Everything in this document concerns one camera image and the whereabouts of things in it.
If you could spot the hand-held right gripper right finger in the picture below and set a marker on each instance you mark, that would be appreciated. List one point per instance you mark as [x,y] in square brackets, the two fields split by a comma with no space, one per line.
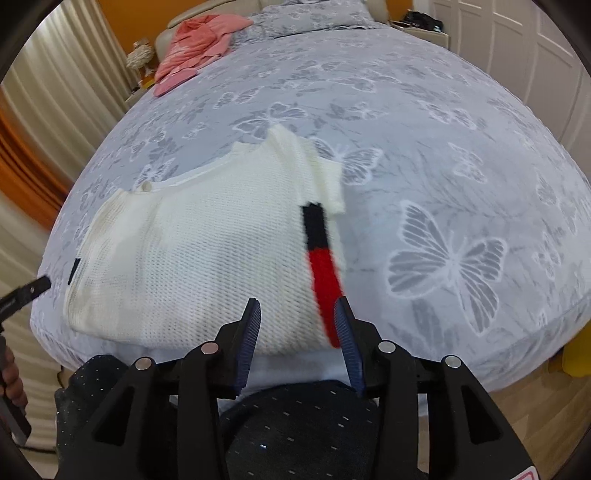
[348,341]

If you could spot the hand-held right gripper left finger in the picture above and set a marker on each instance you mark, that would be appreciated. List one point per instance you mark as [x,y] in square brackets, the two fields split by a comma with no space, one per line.
[248,341]

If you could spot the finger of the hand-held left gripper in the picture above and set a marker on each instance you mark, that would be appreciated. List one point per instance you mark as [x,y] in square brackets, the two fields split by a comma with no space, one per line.
[27,293]

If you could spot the white red black knit sweater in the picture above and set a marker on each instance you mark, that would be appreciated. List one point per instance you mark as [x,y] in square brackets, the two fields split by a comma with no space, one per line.
[194,258]

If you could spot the pink clothes pile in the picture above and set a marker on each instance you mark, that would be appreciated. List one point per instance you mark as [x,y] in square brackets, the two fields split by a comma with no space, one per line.
[194,46]

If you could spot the person's left hand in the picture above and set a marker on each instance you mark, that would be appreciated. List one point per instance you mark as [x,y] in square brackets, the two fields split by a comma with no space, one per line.
[11,378]

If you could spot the person's left leg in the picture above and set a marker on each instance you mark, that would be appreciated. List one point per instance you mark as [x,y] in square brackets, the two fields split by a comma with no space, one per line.
[78,401]

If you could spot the person's leg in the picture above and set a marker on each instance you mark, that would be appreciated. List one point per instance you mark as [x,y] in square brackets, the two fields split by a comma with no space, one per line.
[78,401]
[300,434]

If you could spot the person's right leg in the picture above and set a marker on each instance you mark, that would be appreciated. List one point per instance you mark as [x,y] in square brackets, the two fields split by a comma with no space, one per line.
[300,434]

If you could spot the orange curtain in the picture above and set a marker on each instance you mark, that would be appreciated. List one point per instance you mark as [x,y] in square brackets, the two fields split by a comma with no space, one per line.
[27,170]

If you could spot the bed with grey butterfly sheet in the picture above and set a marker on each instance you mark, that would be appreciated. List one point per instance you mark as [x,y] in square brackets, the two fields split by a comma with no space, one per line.
[438,184]

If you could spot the cream pleated curtain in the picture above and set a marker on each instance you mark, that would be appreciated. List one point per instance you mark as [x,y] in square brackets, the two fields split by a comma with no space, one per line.
[60,83]

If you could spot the yellow stool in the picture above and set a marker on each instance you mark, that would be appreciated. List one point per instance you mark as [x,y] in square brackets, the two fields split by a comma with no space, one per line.
[578,355]

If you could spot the white nightstand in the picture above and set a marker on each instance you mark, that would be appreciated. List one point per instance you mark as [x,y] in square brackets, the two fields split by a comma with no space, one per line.
[427,34]
[138,90]

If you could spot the white feather table lamp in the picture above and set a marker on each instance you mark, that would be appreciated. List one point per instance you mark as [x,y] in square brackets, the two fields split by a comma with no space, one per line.
[138,55]

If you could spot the small grey butterfly pillow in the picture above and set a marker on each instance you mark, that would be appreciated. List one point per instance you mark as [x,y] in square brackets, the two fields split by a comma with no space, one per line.
[244,32]

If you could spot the large grey butterfly pillow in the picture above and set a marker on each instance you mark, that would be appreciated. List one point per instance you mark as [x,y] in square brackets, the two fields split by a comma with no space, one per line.
[318,16]

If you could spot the black bag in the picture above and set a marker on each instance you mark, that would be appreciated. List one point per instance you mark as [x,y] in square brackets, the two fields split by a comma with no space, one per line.
[422,19]

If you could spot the white panelled wardrobe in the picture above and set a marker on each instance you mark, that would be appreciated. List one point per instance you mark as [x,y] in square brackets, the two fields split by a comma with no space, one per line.
[517,50]

